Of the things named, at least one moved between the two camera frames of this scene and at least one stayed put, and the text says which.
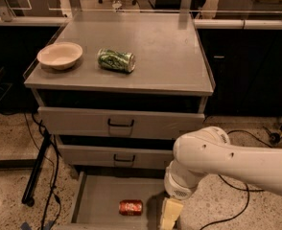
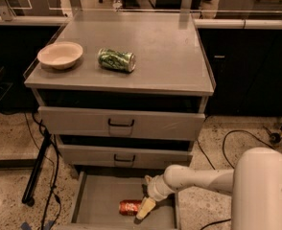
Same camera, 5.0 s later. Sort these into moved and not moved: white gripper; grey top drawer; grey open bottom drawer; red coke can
Moved: white gripper
Not moved: grey top drawer; grey open bottom drawer; red coke can
